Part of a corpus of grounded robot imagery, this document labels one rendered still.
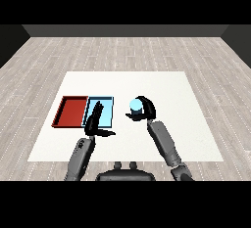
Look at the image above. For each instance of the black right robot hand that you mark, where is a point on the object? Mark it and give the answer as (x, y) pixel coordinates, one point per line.
(148, 109)

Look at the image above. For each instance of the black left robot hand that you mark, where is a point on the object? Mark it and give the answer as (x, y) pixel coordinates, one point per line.
(92, 124)

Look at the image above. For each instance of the small blue can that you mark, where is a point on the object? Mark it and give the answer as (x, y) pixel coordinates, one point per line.
(135, 106)

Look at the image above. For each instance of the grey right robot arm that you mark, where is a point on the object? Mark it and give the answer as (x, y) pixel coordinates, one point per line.
(166, 148)

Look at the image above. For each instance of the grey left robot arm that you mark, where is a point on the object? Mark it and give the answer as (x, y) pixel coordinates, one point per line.
(79, 157)

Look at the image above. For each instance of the light blue shallow open box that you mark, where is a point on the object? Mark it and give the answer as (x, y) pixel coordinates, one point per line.
(107, 113)

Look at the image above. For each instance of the red shallow open box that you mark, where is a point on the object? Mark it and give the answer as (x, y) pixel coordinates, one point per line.
(71, 111)

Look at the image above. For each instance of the dark grey robot body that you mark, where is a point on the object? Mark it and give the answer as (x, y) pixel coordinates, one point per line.
(125, 174)

